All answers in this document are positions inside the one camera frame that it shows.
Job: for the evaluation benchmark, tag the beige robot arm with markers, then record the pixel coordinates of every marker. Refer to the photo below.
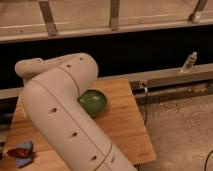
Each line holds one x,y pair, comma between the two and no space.
50,98

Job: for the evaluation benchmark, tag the green bowl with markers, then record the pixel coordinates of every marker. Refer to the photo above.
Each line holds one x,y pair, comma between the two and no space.
93,102

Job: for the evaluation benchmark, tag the small clear glass bottle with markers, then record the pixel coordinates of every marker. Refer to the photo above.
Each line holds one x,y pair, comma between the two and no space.
191,59

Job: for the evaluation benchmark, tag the blue and red cloth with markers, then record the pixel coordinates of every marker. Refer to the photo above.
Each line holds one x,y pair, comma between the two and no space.
22,153

